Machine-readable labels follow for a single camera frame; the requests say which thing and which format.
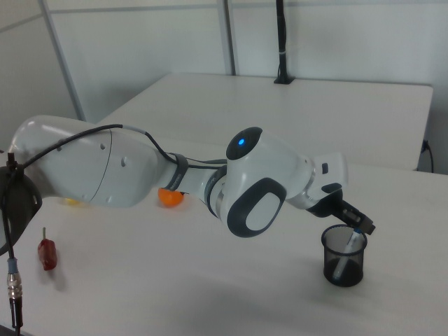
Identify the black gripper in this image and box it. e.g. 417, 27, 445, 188
307, 188, 377, 235

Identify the blue white marker pen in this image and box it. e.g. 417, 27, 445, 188
334, 228, 364, 284

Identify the black mesh pen cup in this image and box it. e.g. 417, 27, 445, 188
321, 224, 369, 288

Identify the adjoining white table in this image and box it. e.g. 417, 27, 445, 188
93, 72, 435, 172

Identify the orange mandarin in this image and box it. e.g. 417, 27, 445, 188
157, 188, 186, 208

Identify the black pole with flat base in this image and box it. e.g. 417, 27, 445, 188
273, 0, 295, 85

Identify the red chili pepper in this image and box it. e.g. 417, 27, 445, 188
37, 227, 59, 272

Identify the black wall cable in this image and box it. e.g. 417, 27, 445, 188
421, 139, 435, 173

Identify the grey velcro strap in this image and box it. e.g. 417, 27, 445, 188
168, 153, 189, 193

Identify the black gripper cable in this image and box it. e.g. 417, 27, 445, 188
0, 123, 228, 330

